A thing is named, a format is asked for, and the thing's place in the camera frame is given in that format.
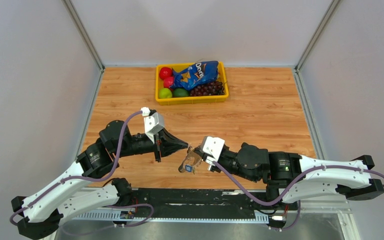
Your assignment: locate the blue Doritos chip bag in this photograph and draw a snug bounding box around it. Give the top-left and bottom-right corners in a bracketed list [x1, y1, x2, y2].
[170, 60, 219, 91]

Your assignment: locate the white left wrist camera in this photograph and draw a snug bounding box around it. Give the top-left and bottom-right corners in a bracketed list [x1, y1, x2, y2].
[140, 107, 165, 144]

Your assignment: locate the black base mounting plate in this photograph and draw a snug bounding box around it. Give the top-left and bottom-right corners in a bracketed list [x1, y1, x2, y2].
[112, 187, 289, 220]

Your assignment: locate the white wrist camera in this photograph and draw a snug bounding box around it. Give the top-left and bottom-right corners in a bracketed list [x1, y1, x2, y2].
[140, 107, 165, 144]
[200, 136, 225, 166]

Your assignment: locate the slotted aluminium cable duct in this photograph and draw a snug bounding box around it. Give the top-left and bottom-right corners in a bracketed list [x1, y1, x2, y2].
[73, 209, 270, 224]

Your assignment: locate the light green apple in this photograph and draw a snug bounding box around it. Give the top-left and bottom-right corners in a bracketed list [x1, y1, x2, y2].
[158, 88, 173, 99]

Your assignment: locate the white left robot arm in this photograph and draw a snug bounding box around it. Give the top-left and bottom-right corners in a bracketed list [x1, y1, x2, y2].
[11, 114, 188, 240]

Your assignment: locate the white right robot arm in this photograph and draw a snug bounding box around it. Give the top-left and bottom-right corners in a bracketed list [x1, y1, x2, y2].
[188, 142, 384, 209]

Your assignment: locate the pink red apple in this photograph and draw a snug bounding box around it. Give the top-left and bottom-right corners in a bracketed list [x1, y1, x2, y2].
[163, 76, 174, 89]

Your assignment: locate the silver metal key holder plate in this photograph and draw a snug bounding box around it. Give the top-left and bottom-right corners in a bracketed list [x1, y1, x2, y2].
[178, 145, 203, 174]

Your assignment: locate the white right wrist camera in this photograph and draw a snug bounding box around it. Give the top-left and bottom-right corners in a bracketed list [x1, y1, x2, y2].
[200, 136, 225, 166]

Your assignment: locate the purple grape bunch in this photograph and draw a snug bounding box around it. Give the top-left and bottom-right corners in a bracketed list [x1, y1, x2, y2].
[189, 80, 225, 97]

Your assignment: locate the blue tag key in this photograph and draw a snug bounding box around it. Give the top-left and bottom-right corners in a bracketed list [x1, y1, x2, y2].
[183, 164, 194, 173]

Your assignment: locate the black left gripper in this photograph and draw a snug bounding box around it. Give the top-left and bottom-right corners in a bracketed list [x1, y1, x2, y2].
[113, 126, 189, 162]

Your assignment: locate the dark green lime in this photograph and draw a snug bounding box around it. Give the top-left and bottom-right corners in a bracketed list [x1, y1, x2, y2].
[172, 88, 190, 98]

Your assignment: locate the yellow plastic bin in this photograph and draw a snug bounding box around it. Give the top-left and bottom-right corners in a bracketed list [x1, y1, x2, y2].
[155, 62, 229, 105]

